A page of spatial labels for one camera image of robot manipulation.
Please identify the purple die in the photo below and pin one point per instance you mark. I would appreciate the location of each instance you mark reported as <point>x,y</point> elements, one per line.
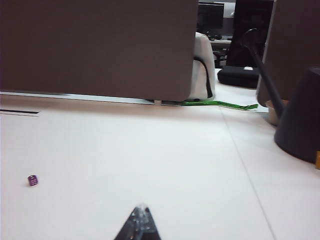
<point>33,180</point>

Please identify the green tape strip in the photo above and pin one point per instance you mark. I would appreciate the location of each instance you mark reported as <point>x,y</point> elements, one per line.
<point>225,103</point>

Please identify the narrow brown partition panel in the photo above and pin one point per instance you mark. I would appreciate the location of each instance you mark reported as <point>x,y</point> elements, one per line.
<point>292,37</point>

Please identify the white partition foot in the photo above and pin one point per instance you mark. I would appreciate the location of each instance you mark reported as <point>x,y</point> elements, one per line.
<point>157,102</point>

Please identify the black computer monitor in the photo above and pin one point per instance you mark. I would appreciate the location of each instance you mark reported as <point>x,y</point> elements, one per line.
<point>210,15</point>

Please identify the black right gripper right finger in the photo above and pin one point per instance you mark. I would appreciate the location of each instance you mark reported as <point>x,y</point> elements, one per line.
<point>149,228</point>

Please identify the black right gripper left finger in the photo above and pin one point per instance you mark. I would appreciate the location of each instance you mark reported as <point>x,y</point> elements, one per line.
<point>132,227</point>

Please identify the person in dark shirt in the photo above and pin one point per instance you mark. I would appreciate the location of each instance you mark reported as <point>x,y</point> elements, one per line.
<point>250,17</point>

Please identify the beige paper bowl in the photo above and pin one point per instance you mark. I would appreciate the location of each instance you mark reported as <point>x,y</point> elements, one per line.
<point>273,116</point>

